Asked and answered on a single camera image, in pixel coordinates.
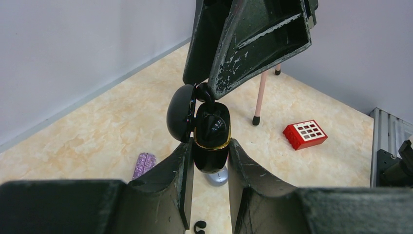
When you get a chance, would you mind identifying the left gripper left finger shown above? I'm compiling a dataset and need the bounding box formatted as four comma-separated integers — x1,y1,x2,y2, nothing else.
0,141,194,234

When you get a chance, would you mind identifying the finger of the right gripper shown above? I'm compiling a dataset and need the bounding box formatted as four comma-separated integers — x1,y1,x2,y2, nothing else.
183,0,232,84
207,0,313,99

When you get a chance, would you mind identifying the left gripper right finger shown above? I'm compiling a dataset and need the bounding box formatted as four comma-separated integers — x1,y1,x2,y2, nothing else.
227,139,413,234

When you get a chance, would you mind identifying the lavender earbud charging case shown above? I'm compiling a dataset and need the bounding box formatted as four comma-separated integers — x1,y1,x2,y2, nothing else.
204,166,228,187

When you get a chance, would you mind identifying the black earbud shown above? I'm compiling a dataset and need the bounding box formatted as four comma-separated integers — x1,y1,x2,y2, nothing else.
193,220,207,234
195,82,215,112

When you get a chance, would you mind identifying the black earbud case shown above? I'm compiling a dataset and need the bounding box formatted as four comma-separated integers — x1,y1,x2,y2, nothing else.
167,84,231,174

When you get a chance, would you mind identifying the purple glitter microphone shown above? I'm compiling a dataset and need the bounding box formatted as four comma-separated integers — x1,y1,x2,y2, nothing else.
132,153,156,180

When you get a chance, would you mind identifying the red white toy block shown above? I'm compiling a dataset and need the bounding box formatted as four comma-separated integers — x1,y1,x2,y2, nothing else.
282,119,328,151

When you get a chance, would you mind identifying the pink music stand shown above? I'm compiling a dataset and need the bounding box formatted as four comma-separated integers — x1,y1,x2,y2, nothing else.
252,70,270,126

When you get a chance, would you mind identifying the aluminium frame rail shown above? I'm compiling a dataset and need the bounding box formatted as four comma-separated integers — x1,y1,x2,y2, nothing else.
370,108,413,188

